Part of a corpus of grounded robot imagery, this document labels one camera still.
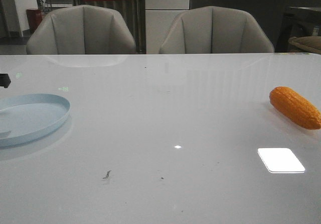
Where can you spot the tan cushion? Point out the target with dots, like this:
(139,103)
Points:
(309,44)

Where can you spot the light blue round plate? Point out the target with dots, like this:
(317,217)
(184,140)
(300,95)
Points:
(25,118)

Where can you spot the dark grey counter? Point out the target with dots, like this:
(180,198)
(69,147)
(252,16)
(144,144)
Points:
(280,19)

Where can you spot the left beige upholstered chair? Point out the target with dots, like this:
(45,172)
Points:
(79,30)

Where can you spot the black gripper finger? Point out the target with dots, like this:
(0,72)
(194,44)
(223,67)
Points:
(4,80)

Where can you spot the right beige upholstered chair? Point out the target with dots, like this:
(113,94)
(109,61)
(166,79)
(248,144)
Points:
(215,30)

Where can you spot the beige upholstered chair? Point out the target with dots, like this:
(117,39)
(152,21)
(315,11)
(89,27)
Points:
(79,30)
(215,30)

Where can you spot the white cabinet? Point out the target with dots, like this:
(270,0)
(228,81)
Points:
(159,15)

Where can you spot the red bin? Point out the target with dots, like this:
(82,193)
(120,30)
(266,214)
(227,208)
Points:
(34,17)

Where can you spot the orange plastic corn cob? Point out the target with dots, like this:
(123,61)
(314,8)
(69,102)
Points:
(295,107)

